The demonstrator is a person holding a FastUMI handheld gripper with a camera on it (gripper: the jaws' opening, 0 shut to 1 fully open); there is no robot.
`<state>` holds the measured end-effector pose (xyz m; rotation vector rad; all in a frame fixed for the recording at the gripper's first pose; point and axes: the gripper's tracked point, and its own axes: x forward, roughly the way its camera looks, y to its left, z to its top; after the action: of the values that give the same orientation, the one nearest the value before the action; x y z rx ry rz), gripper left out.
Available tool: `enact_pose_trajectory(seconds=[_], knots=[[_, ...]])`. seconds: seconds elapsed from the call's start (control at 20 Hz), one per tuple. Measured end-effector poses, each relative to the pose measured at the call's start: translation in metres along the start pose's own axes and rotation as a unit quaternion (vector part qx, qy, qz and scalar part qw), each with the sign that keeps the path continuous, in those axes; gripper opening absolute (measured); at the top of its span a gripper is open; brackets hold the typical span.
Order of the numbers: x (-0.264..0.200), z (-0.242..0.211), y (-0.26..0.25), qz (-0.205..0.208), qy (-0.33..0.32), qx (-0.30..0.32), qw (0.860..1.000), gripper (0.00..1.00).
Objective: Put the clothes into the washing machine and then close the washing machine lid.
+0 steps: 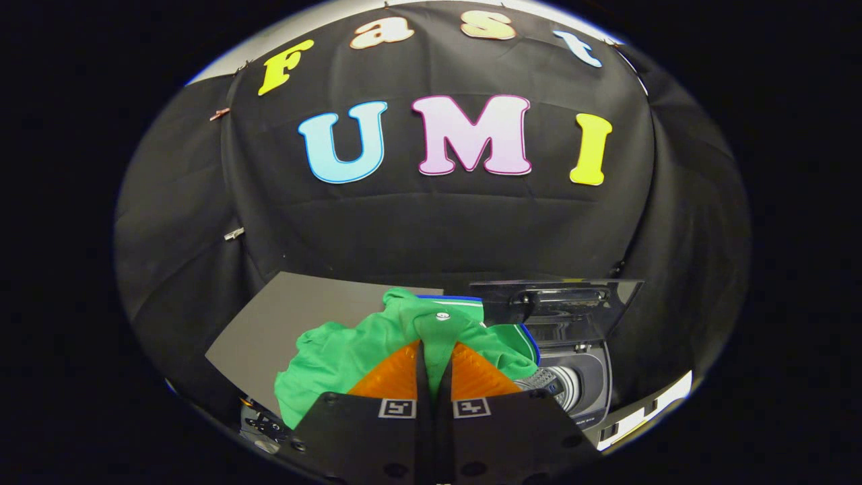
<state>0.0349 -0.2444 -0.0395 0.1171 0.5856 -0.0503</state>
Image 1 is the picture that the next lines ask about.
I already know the black backdrop cloth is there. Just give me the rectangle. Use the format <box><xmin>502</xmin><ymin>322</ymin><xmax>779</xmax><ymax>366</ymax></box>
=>
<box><xmin>114</xmin><ymin>0</ymin><xmax>752</xmax><ymax>432</ymax></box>

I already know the green polo shirt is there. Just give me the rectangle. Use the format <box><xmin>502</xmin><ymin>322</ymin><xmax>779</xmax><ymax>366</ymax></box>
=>
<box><xmin>274</xmin><ymin>288</ymin><xmax>541</xmax><ymax>430</ymax></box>

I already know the grey box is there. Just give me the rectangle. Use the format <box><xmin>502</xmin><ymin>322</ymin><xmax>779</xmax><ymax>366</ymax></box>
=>
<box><xmin>205</xmin><ymin>271</ymin><xmax>445</xmax><ymax>420</ymax></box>

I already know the grey washing machine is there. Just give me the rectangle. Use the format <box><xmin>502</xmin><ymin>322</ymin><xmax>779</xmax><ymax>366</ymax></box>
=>
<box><xmin>515</xmin><ymin>339</ymin><xmax>614</xmax><ymax>432</ymax></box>

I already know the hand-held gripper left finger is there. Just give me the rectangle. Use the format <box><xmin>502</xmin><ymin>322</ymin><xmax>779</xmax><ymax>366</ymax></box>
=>
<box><xmin>290</xmin><ymin>340</ymin><xmax>436</xmax><ymax>485</ymax></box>

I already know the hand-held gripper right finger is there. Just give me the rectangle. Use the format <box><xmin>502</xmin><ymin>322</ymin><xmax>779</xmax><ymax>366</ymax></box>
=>
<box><xmin>434</xmin><ymin>340</ymin><xmax>603</xmax><ymax>485</ymax></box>

